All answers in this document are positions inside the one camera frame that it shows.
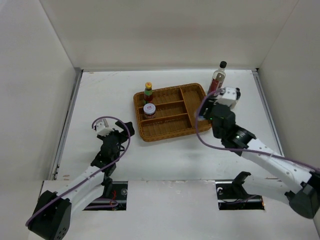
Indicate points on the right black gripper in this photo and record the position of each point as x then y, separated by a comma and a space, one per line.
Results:
209, 104

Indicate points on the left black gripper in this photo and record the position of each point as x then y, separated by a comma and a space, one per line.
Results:
124, 136

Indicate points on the white lid red jar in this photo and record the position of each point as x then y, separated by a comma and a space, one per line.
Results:
149, 110

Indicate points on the green red chili sauce bottle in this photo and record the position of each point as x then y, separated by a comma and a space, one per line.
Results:
148, 93

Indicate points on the tall dark sauce bottle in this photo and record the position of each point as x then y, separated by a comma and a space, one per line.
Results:
218, 78

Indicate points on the silver cap blue-label jar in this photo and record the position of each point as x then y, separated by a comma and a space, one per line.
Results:
202, 116

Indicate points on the black cap spice bottle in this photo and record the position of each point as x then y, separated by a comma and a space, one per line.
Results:
238, 93

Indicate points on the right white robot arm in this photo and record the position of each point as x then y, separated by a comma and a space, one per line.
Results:
297, 184

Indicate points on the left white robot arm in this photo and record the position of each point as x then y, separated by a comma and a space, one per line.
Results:
53, 212

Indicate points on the brown wicker divided tray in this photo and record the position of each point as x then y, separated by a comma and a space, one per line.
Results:
175, 109

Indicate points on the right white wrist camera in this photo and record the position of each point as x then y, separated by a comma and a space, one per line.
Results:
226, 96

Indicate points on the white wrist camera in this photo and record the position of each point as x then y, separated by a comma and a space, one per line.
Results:
226, 96
101, 127

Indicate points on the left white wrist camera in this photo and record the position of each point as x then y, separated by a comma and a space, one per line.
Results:
101, 127

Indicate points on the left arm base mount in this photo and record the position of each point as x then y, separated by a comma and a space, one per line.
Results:
113, 198

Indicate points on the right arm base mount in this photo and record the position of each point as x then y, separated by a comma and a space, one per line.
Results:
231, 196

